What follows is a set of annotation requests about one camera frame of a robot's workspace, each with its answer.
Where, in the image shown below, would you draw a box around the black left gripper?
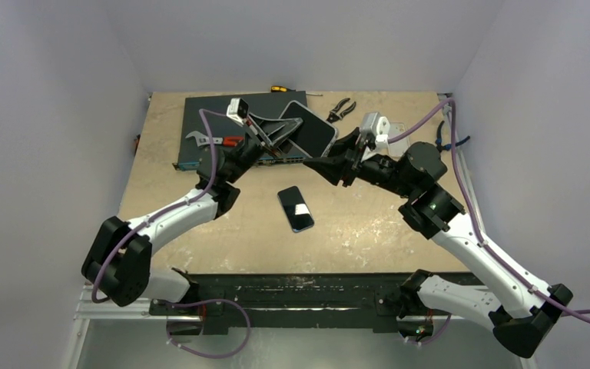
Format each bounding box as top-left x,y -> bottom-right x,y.
227,118 -> 312,186

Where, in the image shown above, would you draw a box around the blue smartphone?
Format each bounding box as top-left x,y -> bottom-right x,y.
277,186 -> 315,233

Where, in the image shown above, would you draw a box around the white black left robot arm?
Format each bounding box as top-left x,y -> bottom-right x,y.
81,114 -> 303,314

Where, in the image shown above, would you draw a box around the yellow black screwdriver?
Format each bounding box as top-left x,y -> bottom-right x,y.
270,85 -> 323,97

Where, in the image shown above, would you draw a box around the black grey wire stripper pliers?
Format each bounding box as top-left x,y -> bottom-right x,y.
326,97 -> 356,124

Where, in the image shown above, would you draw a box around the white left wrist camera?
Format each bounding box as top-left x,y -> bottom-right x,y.
226,98 -> 249,127

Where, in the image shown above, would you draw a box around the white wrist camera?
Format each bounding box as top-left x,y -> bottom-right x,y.
359,111 -> 391,155
226,98 -> 249,127

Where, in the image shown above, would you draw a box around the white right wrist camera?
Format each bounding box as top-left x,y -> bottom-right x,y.
359,111 -> 391,155

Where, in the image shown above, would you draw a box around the red handled adjustable wrench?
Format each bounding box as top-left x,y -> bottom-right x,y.
184,131 -> 244,148

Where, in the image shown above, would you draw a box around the blue handled cutting pliers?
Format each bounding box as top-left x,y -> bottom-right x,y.
435,120 -> 471,152

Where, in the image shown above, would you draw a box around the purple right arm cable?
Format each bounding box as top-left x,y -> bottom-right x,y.
386,98 -> 590,347

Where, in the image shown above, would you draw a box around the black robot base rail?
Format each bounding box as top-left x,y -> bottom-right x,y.
150,272 -> 484,337

